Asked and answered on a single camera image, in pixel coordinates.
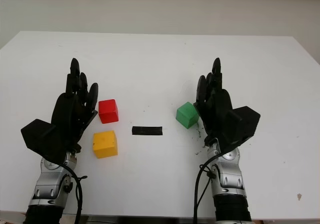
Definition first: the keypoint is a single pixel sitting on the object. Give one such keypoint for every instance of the yellow wooden cube block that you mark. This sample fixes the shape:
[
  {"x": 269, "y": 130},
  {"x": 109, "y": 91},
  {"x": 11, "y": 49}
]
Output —
[{"x": 105, "y": 143}]

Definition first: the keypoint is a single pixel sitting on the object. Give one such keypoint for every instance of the red wooden cube block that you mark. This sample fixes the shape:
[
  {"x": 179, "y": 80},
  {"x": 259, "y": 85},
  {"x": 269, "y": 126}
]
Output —
[{"x": 108, "y": 111}]

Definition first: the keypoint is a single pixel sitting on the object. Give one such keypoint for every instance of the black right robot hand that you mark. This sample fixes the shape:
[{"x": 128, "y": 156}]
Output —
[{"x": 217, "y": 108}]

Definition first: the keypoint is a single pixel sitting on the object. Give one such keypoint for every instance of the black tape strip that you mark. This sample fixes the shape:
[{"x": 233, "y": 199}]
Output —
[{"x": 147, "y": 131}]

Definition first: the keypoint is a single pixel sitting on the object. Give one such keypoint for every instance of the grey robot torso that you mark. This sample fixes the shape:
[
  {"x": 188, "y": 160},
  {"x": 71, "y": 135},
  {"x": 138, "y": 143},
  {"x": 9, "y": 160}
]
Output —
[{"x": 137, "y": 220}]

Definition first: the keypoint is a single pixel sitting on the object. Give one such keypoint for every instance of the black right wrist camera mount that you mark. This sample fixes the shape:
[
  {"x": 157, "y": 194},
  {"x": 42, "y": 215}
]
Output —
[{"x": 243, "y": 123}]

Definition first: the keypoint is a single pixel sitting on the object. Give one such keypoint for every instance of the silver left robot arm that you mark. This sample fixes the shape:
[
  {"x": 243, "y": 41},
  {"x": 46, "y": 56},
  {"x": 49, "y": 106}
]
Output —
[{"x": 47, "y": 184}]

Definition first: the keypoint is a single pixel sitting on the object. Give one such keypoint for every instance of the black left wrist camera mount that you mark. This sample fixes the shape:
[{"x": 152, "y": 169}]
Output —
[{"x": 37, "y": 136}]

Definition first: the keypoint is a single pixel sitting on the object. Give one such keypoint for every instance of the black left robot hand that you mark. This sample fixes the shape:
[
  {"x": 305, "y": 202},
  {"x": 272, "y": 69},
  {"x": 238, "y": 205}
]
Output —
[{"x": 65, "y": 111}]

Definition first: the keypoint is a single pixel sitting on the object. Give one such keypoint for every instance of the green wooden cube block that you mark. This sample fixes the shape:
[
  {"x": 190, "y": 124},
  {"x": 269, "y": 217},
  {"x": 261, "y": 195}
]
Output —
[{"x": 186, "y": 115}]

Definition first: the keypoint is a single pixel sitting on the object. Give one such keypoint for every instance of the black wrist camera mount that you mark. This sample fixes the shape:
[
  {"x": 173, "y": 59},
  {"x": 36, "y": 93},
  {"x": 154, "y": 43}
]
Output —
[
  {"x": 243, "y": 123},
  {"x": 37, "y": 136}
]

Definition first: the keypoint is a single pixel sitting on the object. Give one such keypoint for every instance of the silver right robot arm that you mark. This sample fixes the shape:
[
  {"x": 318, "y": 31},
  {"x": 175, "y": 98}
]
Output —
[{"x": 230, "y": 181}]

